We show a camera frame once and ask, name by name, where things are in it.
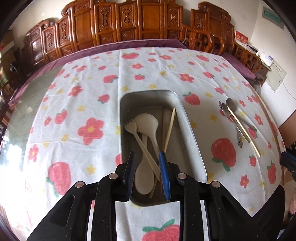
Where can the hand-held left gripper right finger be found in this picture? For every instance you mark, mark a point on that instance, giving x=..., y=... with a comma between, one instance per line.
x=164, y=178

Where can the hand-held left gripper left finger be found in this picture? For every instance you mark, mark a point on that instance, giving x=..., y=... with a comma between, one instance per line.
x=130, y=171

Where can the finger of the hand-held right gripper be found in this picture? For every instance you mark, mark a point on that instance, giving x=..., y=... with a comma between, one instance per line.
x=289, y=160

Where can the small cream spoon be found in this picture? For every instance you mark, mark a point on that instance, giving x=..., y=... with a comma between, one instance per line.
x=144, y=180

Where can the cream fork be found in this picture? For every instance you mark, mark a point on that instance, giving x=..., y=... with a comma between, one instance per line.
x=138, y=141

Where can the metal rectangular tray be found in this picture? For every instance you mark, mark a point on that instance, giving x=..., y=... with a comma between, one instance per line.
x=185, y=139

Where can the large cream spoon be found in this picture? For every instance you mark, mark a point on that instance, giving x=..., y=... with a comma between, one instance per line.
x=148, y=122

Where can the cream chopstick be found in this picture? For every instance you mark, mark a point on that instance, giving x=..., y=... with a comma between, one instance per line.
x=170, y=125

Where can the brown wooden panel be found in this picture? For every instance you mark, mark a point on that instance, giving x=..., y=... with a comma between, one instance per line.
x=289, y=132

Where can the small silver metal utensil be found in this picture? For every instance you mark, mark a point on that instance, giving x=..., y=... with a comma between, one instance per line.
x=240, y=141

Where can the gold metal chopsticks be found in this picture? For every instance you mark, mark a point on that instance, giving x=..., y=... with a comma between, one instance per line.
x=231, y=104

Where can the metal spoon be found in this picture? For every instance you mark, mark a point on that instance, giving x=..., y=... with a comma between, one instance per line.
x=223, y=110

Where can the strawberry print tablecloth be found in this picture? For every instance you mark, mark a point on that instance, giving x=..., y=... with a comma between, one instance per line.
x=92, y=97

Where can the white electrical panel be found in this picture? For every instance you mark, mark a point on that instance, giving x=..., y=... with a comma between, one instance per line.
x=276, y=75

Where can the wooden side table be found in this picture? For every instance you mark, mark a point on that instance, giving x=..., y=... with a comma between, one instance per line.
x=263, y=73

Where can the purple armchair cushion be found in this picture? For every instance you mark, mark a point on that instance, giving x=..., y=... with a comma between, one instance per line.
x=242, y=68

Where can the white desk phone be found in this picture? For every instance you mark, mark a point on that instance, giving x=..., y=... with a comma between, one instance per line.
x=267, y=59

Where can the stack of small boxes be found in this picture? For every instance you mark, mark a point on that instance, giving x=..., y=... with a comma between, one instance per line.
x=252, y=48

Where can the red box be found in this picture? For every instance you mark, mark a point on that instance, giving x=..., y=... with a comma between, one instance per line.
x=241, y=38

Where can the carved wooden sofa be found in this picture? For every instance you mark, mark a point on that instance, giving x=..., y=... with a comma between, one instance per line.
x=150, y=20

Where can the carved wooden armchair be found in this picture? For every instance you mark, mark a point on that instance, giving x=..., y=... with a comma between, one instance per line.
x=217, y=23

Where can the cardboard box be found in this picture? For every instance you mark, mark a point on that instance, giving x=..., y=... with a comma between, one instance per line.
x=6, y=38

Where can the green and white wall box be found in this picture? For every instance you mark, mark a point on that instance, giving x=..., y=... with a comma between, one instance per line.
x=272, y=17

